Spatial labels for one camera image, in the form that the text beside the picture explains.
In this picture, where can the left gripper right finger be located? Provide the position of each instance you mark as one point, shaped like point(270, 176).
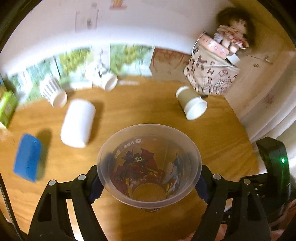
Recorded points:
point(236, 204)

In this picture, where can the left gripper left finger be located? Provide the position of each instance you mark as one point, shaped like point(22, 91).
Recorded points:
point(51, 220)

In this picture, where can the clear printed plastic cup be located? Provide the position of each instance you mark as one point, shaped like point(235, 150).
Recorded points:
point(149, 166)

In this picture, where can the blue plastic cup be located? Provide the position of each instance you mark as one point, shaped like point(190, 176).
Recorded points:
point(27, 158)

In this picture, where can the white plastic cup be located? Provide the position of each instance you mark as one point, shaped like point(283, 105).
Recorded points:
point(77, 124)

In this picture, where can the brown sleeve paper cup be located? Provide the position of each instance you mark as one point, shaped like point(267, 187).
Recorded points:
point(191, 102)

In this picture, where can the grey checked paper cup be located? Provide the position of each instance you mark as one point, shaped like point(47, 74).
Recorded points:
point(51, 90)

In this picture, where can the panda print paper cup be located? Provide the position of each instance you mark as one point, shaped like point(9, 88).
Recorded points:
point(105, 79)

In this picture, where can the wooden bookshelf desk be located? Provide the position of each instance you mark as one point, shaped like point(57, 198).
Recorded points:
point(222, 142)

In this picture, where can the white curtain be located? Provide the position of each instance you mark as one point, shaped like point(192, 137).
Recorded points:
point(274, 116)

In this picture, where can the green tissue box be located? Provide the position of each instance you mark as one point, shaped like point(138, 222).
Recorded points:
point(8, 106)

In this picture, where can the letter print fabric bag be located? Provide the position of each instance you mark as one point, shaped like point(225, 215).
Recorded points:
point(209, 74)

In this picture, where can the pink rectangular device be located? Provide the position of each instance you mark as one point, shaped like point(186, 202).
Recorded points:
point(212, 46)

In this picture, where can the brown haired plush doll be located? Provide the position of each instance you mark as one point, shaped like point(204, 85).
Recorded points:
point(236, 30)

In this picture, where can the brown cartoon paper sheet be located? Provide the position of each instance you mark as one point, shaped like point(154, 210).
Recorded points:
point(169, 65)

